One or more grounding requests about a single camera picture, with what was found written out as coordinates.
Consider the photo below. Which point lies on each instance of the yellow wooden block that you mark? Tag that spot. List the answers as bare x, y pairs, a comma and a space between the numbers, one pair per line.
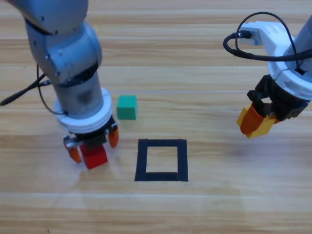
264, 129

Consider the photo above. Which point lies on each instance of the red wooden block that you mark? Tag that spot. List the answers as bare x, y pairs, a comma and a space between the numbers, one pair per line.
96, 158

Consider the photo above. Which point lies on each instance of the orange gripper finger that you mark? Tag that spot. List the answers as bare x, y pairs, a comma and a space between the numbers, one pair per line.
75, 154
274, 119
113, 137
252, 122

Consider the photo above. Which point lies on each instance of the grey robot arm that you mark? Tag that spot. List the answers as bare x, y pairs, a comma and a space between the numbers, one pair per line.
306, 36
65, 48

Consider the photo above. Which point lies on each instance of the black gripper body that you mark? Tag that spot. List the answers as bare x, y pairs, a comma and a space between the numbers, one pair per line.
92, 139
285, 104

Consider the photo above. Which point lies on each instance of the green wooden block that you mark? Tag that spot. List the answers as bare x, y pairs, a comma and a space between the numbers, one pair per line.
126, 108

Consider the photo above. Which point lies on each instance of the black tape square outline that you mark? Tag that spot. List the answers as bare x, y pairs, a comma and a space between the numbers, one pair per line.
141, 161

